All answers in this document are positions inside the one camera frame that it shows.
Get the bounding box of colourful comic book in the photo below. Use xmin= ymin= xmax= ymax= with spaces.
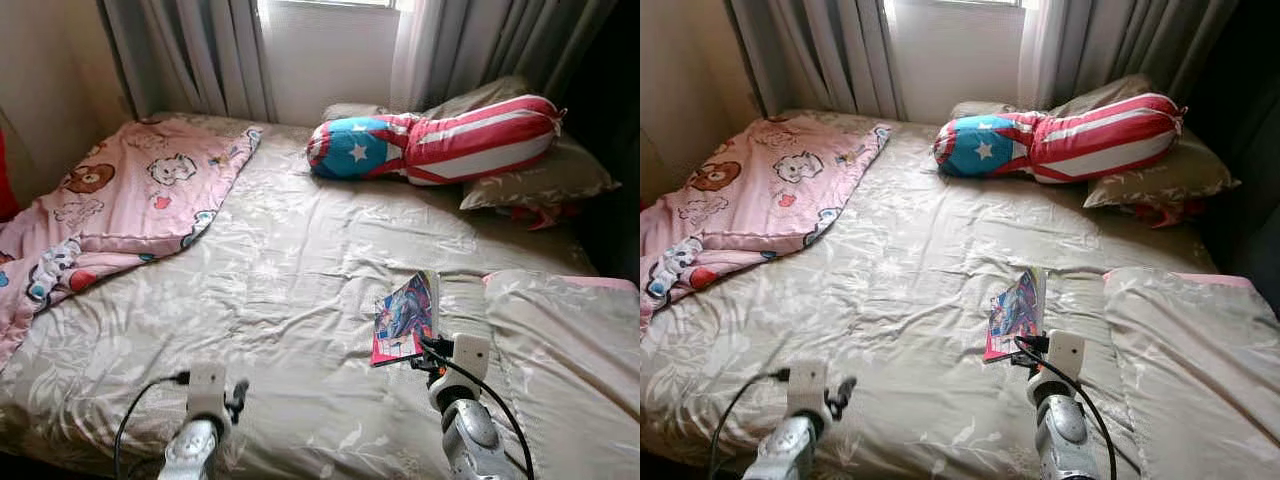
xmin=983 ymin=266 xmax=1048 ymax=363
xmin=370 ymin=270 xmax=441 ymax=367

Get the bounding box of beige floral bed cover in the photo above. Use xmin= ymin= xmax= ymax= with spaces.
xmin=0 ymin=110 xmax=641 ymax=480
xmin=640 ymin=108 xmax=1280 ymax=480

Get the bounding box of red crumpled cloth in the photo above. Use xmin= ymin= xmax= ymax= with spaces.
xmin=1130 ymin=200 xmax=1206 ymax=229
xmin=508 ymin=203 xmax=586 ymax=231

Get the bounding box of pink cartoon print blanket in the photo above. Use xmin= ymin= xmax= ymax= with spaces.
xmin=0 ymin=117 xmax=264 ymax=371
xmin=640 ymin=115 xmax=891 ymax=326

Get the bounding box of beige floral pillow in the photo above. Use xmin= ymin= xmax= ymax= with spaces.
xmin=948 ymin=100 xmax=1011 ymax=121
xmin=460 ymin=135 xmax=621 ymax=213
xmin=322 ymin=102 xmax=386 ymax=123
xmin=1083 ymin=130 xmax=1241 ymax=211
xmin=420 ymin=75 xmax=531 ymax=121
xmin=1045 ymin=73 xmax=1151 ymax=119

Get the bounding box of red white blue star bolster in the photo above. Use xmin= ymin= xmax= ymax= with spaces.
xmin=932 ymin=92 xmax=1188 ymax=185
xmin=306 ymin=94 xmax=564 ymax=187

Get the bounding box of dark grey padded headboard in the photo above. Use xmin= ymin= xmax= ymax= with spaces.
xmin=575 ymin=0 xmax=641 ymax=291
xmin=1190 ymin=0 xmax=1280 ymax=321

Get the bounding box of bright window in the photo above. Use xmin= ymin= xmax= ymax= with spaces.
xmin=258 ymin=0 xmax=413 ymax=11
xmin=885 ymin=0 xmax=1031 ymax=9

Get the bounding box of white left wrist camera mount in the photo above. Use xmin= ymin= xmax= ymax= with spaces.
xmin=186 ymin=362 xmax=231 ymax=426
xmin=787 ymin=360 xmax=831 ymax=421

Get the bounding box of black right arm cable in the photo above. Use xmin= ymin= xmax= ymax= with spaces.
xmin=1013 ymin=335 xmax=1119 ymax=480
xmin=418 ymin=338 xmax=536 ymax=480

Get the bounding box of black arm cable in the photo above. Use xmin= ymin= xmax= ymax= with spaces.
xmin=112 ymin=370 xmax=193 ymax=480
xmin=1013 ymin=335 xmax=1119 ymax=480
xmin=707 ymin=367 xmax=793 ymax=480
xmin=418 ymin=338 xmax=536 ymax=480

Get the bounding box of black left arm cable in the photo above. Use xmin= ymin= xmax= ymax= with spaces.
xmin=707 ymin=367 xmax=793 ymax=480
xmin=112 ymin=370 xmax=193 ymax=480

